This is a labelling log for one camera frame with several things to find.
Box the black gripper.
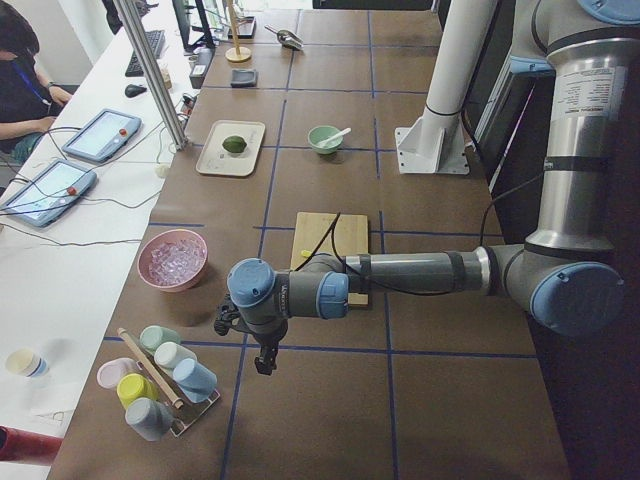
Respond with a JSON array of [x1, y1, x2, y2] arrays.
[[252, 319, 288, 375]]

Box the white plastic spoon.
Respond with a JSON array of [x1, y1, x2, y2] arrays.
[[316, 128, 352, 148]]

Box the light green bowl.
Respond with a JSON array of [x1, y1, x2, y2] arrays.
[[307, 125, 343, 155]]

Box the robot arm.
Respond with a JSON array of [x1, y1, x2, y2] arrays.
[[214, 1, 639, 375]]

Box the pink bowl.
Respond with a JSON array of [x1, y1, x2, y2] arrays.
[[137, 229, 208, 292]]

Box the blue cup on rack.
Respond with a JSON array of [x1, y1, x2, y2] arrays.
[[172, 358, 218, 403]]

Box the white cup on rack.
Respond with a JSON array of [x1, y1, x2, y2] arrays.
[[154, 341, 197, 376]]

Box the green cup on rack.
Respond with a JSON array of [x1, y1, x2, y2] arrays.
[[139, 325, 182, 354]]

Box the grey cup on rack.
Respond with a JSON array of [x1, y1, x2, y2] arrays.
[[125, 397, 174, 441]]

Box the clear ice cubes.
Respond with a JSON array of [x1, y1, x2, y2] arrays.
[[147, 239, 205, 286]]

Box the yellow cup on rack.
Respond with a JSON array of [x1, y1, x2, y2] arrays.
[[116, 373, 159, 409]]

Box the bamboo cutting board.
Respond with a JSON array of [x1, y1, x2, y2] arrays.
[[289, 212, 369, 317]]

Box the pink cup on rack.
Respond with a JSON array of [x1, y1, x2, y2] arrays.
[[96, 357, 138, 390]]

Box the white rectangular tray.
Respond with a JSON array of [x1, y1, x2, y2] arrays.
[[195, 120, 265, 177]]

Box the green lime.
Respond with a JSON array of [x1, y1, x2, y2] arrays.
[[222, 135, 247, 155]]

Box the small white paper cup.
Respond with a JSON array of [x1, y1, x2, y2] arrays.
[[5, 348, 48, 378]]

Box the red fire extinguisher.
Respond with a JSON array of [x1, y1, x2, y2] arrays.
[[0, 426, 63, 466]]

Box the lower teach pendant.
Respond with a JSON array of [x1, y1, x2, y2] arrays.
[[1, 160, 98, 227]]

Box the teach pendant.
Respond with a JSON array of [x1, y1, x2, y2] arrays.
[[62, 109, 142, 164], [1, 160, 98, 227]]

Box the upper teach pendant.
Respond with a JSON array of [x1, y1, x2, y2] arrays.
[[62, 109, 142, 164]]

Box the grey folded cloth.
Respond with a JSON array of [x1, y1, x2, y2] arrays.
[[230, 69, 258, 88]]

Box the black computer mouse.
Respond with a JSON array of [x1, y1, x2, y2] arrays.
[[124, 84, 147, 98]]

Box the wooden mug tree stand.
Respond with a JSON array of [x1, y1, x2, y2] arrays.
[[225, 1, 252, 63]]

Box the metal ice scoop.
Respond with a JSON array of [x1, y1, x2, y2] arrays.
[[264, 25, 304, 51]]

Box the black framed glass tray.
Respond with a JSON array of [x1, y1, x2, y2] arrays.
[[212, 16, 257, 41]]

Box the black keyboard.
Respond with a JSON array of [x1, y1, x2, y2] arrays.
[[124, 29, 167, 78]]

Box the seated person dark shirt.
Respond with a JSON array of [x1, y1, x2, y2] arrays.
[[1, 1, 72, 164]]

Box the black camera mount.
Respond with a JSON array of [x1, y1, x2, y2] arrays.
[[213, 293, 247, 336]]

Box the white wire cup rack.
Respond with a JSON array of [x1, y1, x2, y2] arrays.
[[166, 389, 220, 437]]

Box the wooden rack handle rod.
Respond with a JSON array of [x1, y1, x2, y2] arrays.
[[117, 328, 185, 410]]

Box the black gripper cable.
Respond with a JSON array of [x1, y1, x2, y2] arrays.
[[289, 169, 549, 296]]

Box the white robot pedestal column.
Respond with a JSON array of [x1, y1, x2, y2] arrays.
[[395, 0, 498, 175]]

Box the aluminium frame post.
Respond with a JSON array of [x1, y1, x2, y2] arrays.
[[114, 0, 188, 151]]

